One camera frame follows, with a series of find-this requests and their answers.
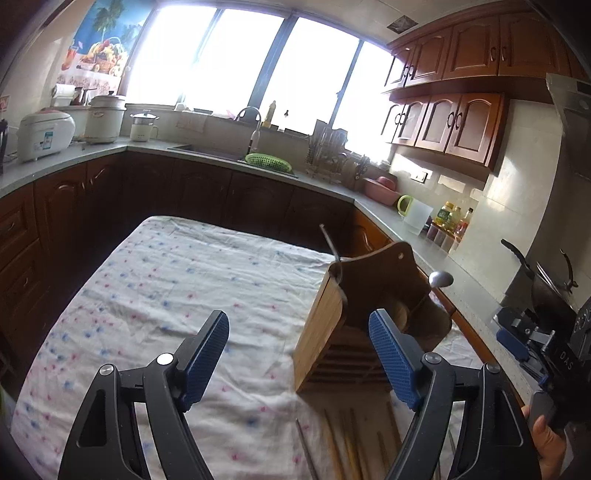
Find range hood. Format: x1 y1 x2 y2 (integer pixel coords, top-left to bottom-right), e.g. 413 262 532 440
546 73 591 181

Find upper wooden wall cabinets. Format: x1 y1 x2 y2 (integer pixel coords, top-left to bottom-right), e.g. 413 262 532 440
382 1 590 181

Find wooden utensil holder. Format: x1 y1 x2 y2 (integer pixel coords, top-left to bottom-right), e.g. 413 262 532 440
294 242 452 393

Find pink basin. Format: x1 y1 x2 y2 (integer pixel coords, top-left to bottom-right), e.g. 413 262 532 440
363 178 401 207

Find person's right hand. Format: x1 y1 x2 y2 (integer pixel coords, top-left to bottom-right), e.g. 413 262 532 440
531 415 567 480

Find floral white tablecloth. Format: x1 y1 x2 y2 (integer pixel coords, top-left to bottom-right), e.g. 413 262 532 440
11 217 412 479

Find green colander basket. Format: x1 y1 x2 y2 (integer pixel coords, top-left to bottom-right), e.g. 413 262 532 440
245 152 293 174

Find dish drying rack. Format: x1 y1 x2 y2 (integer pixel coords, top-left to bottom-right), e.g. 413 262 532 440
305 120 365 190

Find spice jar set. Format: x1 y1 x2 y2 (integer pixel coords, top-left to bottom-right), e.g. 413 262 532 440
427 223 460 253

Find white rice cooker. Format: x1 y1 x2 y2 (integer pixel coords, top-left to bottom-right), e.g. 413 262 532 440
17 109 75 162

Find light wooden chopstick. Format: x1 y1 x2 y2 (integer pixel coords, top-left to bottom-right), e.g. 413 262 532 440
339 410 365 480

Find yellow oil bottle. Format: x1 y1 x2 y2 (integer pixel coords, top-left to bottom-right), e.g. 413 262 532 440
433 201 455 228

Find lower wooden counter cabinets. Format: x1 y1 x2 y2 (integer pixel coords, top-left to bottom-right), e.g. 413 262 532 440
1 152 389 395

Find tall white cooker pot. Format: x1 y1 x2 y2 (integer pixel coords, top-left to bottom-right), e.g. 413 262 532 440
84 94 126 144

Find white jug green handle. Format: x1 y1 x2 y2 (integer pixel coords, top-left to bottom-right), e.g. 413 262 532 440
397 195 433 235

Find tropical fruit poster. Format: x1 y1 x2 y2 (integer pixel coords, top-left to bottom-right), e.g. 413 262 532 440
56 0 154 95

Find paper towel roll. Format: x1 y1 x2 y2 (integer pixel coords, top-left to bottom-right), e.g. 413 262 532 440
50 83 76 107

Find chrome sink faucet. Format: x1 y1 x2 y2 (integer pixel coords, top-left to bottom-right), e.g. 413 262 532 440
235 105 263 154

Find small white electric pot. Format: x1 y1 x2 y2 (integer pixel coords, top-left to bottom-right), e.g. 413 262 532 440
129 111 159 142

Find black wok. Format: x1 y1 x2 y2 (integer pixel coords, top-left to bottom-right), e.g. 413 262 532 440
500 239 578 330

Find metal spoon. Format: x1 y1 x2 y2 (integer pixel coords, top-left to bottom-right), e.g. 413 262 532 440
428 271 454 291

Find yellow dish soap bottle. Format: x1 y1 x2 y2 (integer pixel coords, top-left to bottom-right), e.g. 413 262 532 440
263 101 276 128

